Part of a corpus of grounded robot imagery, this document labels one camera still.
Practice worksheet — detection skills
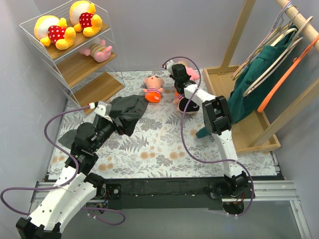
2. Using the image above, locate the pink frog plush striped shirt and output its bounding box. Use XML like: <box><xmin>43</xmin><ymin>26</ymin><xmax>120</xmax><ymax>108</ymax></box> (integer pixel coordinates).
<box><xmin>78</xmin><ymin>37</ymin><xmax>112</xmax><ymax>63</ymax></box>

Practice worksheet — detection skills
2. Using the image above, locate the pink pig plush striped hat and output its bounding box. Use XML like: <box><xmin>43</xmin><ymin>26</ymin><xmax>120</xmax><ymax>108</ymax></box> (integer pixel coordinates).
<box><xmin>180</xmin><ymin>61</ymin><xmax>200</xmax><ymax>81</ymax></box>

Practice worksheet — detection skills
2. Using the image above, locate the orange bear plush polka shirt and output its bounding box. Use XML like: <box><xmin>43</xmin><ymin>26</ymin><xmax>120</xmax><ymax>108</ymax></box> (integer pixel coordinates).
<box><xmin>34</xmin><ymin>15</ymin><xmax>76</xmax><ymax>50</ymax></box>

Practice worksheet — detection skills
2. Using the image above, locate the yellow bear plush polka shirt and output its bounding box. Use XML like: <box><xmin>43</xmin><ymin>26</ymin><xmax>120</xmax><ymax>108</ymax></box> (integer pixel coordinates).
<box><xmin>69</xmin><ymin>0</ymin><xmax>103</xmax><ymax>37</ymax></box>

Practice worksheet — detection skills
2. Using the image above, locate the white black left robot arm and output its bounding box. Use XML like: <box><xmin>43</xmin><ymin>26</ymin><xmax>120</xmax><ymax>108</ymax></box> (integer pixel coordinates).
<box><xmin>16</xmin><ymin>111</ymin><xmax>139</xmax><ymax>239</ymax></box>

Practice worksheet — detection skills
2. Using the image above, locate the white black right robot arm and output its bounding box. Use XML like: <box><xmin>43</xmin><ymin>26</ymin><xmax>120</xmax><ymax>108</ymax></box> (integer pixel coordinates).
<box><xmin>171</xmin><ymin>64</ymin><xmax>248</xmax><ymax>198</ymax></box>

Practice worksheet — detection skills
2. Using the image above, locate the dark grey cloth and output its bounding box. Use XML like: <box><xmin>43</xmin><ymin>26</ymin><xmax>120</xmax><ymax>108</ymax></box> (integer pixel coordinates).
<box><xmin>58</xmin><ymin>94</ymin><xmax>149</xmax><ymax>147</ymax></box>

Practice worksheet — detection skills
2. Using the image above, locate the floral table mat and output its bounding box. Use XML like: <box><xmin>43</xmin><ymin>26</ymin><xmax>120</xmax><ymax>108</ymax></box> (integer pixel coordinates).
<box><xmin>48</xmin><ymin>70</ymin><xmax>277</xmax><ymax>180</ymax></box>

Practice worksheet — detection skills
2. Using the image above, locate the peach doll plush striped shirt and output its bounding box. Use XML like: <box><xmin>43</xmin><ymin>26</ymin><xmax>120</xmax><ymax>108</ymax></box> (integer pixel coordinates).
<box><xmin>143</xmin><ymin>75</ymin><xmax>164</xmax><ymax>103</ymax></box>

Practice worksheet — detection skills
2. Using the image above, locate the small orange striped plush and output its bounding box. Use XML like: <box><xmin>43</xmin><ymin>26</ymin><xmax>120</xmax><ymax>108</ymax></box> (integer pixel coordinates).
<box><xmin>173</xmin><ymin>92</ymin><xmax>200</xmax><ymax>115</ymax></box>

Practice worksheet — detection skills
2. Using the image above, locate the wooden clothes rack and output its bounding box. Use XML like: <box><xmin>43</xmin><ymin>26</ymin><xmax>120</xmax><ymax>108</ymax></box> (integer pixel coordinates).
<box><xmin>203</xmin><ymin>0</ymin><xmax>319</xmax><ymax>154</ymax></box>

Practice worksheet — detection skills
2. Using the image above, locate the dark green garment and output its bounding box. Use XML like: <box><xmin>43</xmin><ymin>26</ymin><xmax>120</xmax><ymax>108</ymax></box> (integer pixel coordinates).
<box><xmin>195</xmin><ymin>24</ymin><xmax>304</xmax><ymax>139</ymax></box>

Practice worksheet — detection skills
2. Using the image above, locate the orange plastic hanger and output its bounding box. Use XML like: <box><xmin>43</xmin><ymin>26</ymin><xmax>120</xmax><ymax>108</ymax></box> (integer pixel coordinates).
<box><xmin>257</xmin><ymin>35</ymin><xmax>319</xmax><ymax>113</ymax></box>

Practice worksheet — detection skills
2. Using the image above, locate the beige wooden hanger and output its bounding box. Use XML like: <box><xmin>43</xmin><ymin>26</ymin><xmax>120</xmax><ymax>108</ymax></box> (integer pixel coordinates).
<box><xmin>243</xmin><ymin>16</ymin><xmax>313</xmax><ymax>97</ymax></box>

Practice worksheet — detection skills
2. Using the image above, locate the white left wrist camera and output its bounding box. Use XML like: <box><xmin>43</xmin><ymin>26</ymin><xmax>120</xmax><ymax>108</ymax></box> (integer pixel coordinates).
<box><xmin>88</xmin><ymin>101</ymin><xmax>112</xmax><ymax>122</ymax></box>

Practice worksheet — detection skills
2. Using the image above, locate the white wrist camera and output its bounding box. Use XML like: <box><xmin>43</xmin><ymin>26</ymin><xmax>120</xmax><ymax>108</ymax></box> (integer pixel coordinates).
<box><xmin>88</xmin><ymin>101</ymin><xmax>112</xmax><ymax>122</ymax></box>
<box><xmin>162</xmin><ymin>60</ymin><xmax>176</xmax><ymax>75</ymax></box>

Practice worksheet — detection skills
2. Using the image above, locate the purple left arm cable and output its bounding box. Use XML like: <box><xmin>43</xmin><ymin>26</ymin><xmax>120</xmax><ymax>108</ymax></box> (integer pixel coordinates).
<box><xmin>0</xmin><ymin>106</ymin><xmax>126</xmax><ymax>226</ymax></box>

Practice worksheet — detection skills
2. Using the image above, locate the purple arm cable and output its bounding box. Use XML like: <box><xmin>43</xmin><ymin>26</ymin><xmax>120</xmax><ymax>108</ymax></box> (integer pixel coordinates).
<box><xmin>161</xmin><ymin>57</ymin><xmax>255</xmax><ymax>217</ymax></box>
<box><xmin>0</xmin><ymin>106</ymin><xmax>126</xmax><ymax>226</ymax></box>

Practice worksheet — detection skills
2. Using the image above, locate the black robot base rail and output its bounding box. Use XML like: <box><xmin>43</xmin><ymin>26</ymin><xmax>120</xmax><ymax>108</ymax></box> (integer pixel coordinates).
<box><xmin>32</xmin><ymin>178</ymin><xmax>300</xmax><ymax>212</ymax></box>

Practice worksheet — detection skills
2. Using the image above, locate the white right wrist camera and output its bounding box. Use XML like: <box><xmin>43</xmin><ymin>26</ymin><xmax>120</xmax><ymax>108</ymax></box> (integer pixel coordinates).
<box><xmin>162</xmin><ymin>60</ymin><xmax>176</xmax><ymax>75</ymax></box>

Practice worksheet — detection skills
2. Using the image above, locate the white wire wooden shelf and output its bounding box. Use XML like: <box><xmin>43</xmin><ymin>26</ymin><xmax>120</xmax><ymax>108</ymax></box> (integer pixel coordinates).
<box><xmin>20</xmin><ymin>0</ymin><xmax>125</xmax><ymax>107</ymax></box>

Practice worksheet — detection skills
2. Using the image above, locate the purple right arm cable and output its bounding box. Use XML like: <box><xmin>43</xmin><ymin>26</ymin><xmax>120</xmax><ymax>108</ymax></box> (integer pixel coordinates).
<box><xmin>161</xmin><ymin>57</ymin><xmax>255</xmax><ymax>217</ymax></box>

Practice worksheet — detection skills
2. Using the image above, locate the pink wire hanger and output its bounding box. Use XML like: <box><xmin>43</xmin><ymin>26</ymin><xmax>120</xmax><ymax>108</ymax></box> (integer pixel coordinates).
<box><xmin>231</xmin><ymin>0</ymin><xmax>293</xmax><ymax>81</ymax></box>

